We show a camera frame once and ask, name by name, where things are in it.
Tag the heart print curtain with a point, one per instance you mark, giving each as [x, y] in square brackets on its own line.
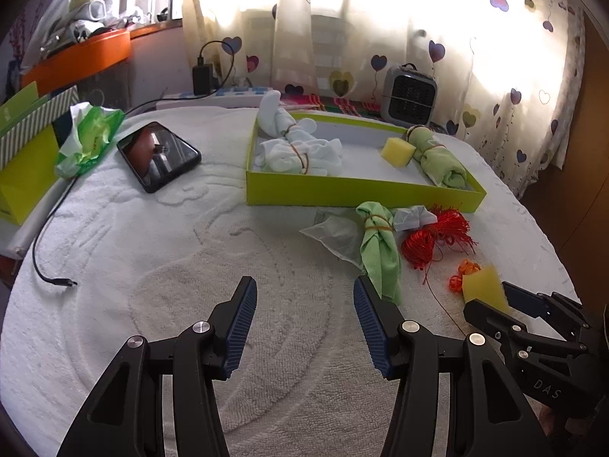
[499, 57]

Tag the green cloth bundle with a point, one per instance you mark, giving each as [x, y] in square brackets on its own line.
[380, 257]

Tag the white sock bundle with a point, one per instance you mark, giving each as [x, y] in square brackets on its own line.
[319, 157]
[271, 114]

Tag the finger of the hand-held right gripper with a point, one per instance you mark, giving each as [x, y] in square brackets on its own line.
[490, 319]
[528, 301]

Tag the green towel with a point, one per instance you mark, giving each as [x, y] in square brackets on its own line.
[440, 164]

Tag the orange shelf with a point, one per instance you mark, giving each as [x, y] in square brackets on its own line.
[81, 59]

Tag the grey portable heater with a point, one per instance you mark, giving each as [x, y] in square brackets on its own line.
[409, 97]

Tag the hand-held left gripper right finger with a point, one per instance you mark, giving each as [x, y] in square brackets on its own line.
[371, 328]

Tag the orange window sill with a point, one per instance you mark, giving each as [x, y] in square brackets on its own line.
[157, 28]

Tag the lime green carton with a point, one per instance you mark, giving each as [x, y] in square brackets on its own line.
[24, 181]

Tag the orange rubber toy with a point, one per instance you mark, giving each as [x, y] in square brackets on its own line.
[456, 282]

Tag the green tissue packet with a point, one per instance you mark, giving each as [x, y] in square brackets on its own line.
[93, 135]

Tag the black charger adapter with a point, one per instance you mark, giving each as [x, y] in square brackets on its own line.
[203, 81]

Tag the crumpled white cloth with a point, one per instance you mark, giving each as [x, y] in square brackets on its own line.
[414, 216]

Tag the lime green box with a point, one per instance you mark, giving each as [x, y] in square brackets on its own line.
[333, 193]

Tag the translucent plastic bag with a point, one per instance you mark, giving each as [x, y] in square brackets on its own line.
[338, 238]

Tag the black smartphone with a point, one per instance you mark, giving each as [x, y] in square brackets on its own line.
[157, 157]

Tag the white power strip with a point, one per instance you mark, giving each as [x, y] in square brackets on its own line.
[228, 97]

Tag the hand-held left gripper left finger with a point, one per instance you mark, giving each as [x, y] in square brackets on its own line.
[240, 328]

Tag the striped green white box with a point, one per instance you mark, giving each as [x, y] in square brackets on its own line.
[43, 123]

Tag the yellow sponge with green pad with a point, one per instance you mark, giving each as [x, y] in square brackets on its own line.
[483, 288]
[398, 152]

